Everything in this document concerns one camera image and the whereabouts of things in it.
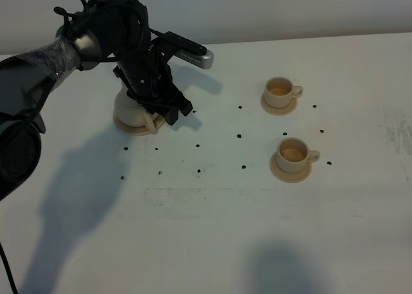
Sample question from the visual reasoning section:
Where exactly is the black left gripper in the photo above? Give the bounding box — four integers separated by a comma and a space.
113, 38, 192, 125

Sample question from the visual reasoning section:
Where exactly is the beige teapot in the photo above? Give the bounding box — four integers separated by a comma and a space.
113, 84, 159, 127

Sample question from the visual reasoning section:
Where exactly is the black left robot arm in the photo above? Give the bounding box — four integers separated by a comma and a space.
1, 0, 207, 198

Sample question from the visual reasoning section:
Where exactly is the beige teapot saucer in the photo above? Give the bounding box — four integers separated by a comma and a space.
113, 113, 165, 136

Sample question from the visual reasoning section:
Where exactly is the beige far cup saucer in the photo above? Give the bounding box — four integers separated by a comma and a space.
260, 95, 297, 116

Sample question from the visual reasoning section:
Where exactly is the beige cup saucer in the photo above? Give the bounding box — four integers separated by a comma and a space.
260, 95, 297, 116
270, 152, 312, 183

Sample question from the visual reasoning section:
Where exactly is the beige far teacup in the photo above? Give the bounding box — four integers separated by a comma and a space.
263, 77, 303, 109

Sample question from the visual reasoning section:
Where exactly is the beige teacup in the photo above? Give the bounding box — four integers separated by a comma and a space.
276, 138, 320, 174
263, 77, 303, 109

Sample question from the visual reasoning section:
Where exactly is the beige near teacup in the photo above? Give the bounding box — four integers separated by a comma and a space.
276, 138, 320, 174

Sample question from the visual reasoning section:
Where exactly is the beige near cup saucer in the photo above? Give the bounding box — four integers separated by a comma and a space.
270, 152, 312, 183

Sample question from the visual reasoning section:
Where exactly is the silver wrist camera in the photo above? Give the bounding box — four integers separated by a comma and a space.
162, 32, 214, 69

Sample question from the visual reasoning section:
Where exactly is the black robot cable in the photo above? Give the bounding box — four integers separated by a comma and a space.
0, 242, 19, 294

